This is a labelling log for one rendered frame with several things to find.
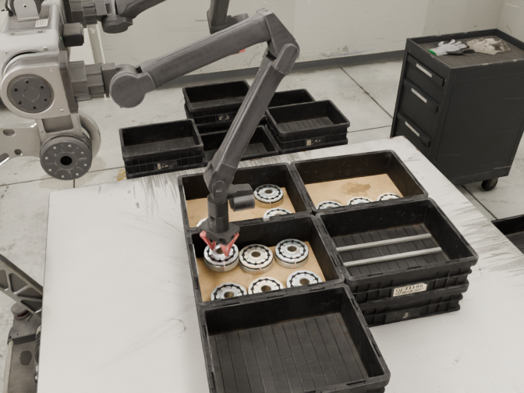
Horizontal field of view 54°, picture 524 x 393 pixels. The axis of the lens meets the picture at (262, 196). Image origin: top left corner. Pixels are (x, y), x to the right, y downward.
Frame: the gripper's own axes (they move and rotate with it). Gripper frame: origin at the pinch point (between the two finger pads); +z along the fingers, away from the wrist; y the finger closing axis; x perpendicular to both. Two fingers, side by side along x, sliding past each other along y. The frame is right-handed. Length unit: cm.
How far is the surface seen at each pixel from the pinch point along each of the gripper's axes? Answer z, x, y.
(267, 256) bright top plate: 4.2, -9.2, -10.9
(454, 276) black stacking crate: 2, -30, -61
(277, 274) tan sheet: 7.0, -7.0, -15.6
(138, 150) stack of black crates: 42, -74, 110
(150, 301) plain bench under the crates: 20.6, 13.6, 18.2
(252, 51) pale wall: 65, -276, 170
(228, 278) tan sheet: 7.2, 2.3, -4.6
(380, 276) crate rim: -3.1, -13.0, -44.4
